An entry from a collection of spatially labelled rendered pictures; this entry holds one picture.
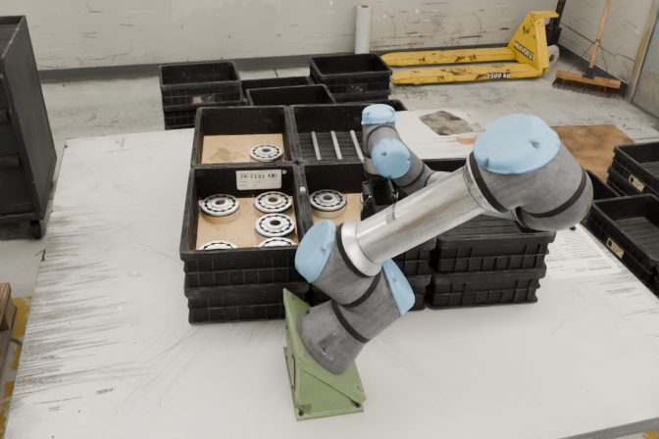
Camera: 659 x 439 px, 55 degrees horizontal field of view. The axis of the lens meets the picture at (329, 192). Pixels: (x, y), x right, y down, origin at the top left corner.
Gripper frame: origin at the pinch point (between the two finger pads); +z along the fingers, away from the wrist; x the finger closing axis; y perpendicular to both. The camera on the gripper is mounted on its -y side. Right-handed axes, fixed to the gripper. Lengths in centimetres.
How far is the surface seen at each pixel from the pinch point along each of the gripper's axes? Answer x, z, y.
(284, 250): 23.9, -7.4, -9.2
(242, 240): 34.7, 1.2, 8.5
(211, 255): 40.4, -8.4, -9.5
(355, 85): -19, 34, 185
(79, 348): 74, 11, -14
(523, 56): -175, 88, 344
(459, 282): -18.0, 8.6, -8.3
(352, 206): 4.2, 3.5, 22.9
